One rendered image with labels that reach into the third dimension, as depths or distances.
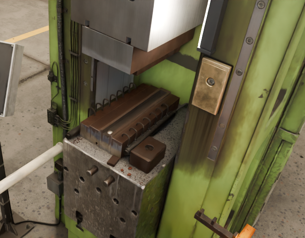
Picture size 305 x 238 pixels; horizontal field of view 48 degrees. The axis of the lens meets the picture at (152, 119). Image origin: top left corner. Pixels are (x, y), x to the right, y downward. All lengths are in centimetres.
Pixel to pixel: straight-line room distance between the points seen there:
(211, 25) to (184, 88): 62
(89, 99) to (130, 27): 53
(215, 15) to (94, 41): 38
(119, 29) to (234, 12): 33
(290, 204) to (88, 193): 167
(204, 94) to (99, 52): 36
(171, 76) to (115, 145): 49
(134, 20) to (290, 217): 196
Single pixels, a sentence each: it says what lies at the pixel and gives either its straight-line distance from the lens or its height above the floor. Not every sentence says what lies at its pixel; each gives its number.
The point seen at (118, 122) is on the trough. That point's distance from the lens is 134.
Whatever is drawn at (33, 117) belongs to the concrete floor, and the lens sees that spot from 302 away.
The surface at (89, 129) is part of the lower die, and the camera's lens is 132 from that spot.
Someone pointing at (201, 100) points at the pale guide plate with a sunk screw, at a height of 122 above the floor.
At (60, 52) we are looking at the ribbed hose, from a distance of 146.
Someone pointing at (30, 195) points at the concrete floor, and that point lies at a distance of 240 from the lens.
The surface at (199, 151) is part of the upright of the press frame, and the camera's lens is 125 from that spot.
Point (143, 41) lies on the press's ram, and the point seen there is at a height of 139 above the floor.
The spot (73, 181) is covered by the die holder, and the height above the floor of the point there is 72.
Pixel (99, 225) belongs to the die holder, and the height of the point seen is 56.
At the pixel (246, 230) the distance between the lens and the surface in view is 112.
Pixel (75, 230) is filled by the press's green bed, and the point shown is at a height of 40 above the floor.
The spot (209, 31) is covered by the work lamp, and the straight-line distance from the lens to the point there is 102.
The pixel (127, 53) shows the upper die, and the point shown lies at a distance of 105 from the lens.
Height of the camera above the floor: 180
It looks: 36 degrees down
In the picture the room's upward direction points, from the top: 10 degrees clockwise
